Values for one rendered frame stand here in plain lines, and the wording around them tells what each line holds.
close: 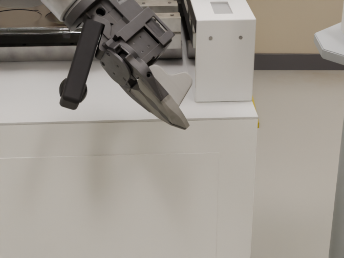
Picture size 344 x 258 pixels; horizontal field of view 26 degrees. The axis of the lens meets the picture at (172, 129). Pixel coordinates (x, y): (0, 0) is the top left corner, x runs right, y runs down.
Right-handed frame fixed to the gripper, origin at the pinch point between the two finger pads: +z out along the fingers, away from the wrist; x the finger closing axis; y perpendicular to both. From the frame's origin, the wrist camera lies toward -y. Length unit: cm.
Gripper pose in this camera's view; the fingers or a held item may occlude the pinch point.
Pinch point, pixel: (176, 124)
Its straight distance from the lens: 98.1
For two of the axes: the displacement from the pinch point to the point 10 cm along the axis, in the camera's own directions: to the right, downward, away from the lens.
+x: -2.4, 2.4, 9.4
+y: 6.8, -6.5, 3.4
